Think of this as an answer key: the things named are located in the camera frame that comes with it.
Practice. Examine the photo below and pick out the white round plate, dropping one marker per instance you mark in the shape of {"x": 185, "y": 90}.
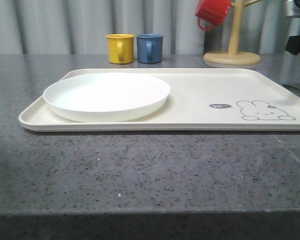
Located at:
{"x": 107, "y": 97}

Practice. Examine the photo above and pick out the wooden mug tree stand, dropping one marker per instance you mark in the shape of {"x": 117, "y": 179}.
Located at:
{"x": 233, "y": 56}

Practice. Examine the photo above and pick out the red enamel mug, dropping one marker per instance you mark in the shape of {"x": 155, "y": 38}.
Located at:
{"x": 212, "y": 11}

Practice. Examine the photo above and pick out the cream rabbit print tray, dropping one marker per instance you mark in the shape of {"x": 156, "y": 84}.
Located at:
{"x": 203, "y": 99}

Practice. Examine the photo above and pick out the blue enamel mug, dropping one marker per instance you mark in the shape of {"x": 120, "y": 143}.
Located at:
{"x": 149, "y": 48}

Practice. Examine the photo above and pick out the yellow enamel mug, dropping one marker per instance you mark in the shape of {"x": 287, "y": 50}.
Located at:
{"x": 120, "y": 48}

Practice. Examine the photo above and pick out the grey pleated curtain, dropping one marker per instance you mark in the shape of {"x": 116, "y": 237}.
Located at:
{"x": 81, "y": 26}

